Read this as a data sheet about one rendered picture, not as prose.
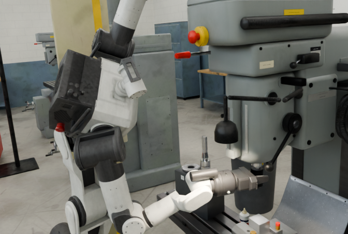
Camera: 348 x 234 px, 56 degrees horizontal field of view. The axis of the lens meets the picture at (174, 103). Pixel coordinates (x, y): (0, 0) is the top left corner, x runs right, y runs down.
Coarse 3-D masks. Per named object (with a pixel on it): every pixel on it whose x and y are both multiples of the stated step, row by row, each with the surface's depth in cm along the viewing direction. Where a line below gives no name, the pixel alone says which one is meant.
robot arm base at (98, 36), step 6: (102, 30) 125; (96, 36) 124; (96, 42) 123; (132, 42) 129; (132, 48) 128; (96, 54) 124; (102, 54) 124; (108, 54) 125; (132, 54) 129; (120, 60) 127
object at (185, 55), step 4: (180, 52) 109; (184, 52) 110; (188, 52) 110; (196, 52) 112; (200, 52) 113; (204, 52) 114; (208, 52) 115; (176, 56) 108; (180, 56) 109; (184, 56) 110; (188, 56) 110
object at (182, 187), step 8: (184, 168) 162; (192, 168) 165; (176, 176) 164; (184, 176) 159; (176, 184) 165; (184, 184) 160; (184, 192) 161; (216, 200) 154; (200, 208) 154; (208, 208) 151; (216, 208) 155; (224, 208) 159; (200, 216) 155; (208, 216) 152
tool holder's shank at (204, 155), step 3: (204, 138) 151; (204, 141) 151; (204, 144) 152; (204, 147) 152; (204, 150) 152; (207, 150) 153; (204, 153) 152; (207, 153) 153; (204, 156) 153; (207, 156) 153; (204, 159) 153
